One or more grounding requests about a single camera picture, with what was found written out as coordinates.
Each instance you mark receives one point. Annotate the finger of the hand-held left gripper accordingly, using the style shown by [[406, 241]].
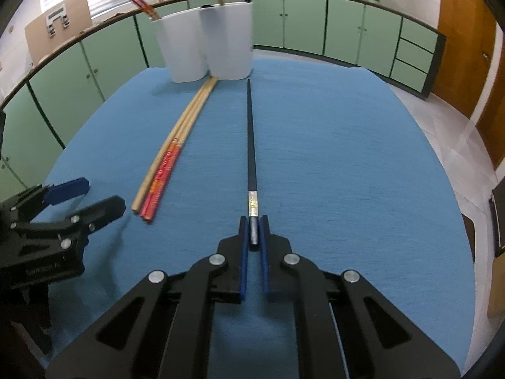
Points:
[[67, 190], [106, 210]]

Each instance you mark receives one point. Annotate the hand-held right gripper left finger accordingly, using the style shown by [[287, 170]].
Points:
[[244, 252]]

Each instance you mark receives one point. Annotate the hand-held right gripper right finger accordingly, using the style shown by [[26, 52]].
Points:
[[265, 252]]

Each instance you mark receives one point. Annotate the white two-compartment utensil holder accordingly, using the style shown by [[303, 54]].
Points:
[[229, 39]]

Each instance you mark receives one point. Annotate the blue table mat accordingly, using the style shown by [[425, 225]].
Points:
[[335, 166]]

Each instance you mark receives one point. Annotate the cardboard box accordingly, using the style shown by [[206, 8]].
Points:
[[79, 19]]

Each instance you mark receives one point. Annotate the green kitchen base cabinets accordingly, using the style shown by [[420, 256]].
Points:
[[303, 23]]

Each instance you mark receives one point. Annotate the dark furniture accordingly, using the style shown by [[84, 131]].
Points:
[[498, 221]]

